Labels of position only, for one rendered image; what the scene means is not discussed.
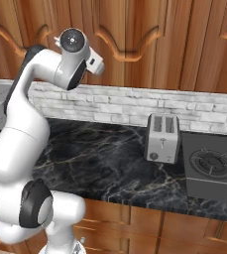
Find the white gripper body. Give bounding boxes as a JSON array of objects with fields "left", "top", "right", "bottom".
[{"left": 93, "top": 53, "right": 106, "bottom": 76}]

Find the wooden base cabinet door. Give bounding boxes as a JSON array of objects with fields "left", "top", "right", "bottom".
[
  {"left": 156, "top": 236, "right": 227, "bottom": 254},
  {"left": 73, "top": 225, "right": 131, "bottom": 254}
]

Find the silver two-slot toaster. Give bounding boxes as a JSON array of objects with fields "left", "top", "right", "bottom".
[{"left": 145, "top": 113, "right": 181, "bottom": 165}]

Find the wooden drawer front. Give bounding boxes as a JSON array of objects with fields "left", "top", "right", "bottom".
[
  {"left": 129, "top": 204, "right": 165, "bottom": 238},
  {"left": 161, "top": 211, "right": 227, "bottom": 246},
  {"left": 80, "top": 197, "right": 132, "bottom": 234}
]

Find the grey gas hob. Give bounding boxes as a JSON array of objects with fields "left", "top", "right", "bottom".
[{"left": 179, "top": 130, "right": 227, "bottom": 204}]

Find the wooden wall cabinet door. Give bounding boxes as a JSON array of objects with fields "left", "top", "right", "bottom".
[
  {"left": 0, "top": 0, "right": 72, "bottom": 80},
  {"left": 68, "top": 0, "right": 193, "bottom": 91},
  {"left": 178, "top": 0, "right": 227, "bottom": 95}
]

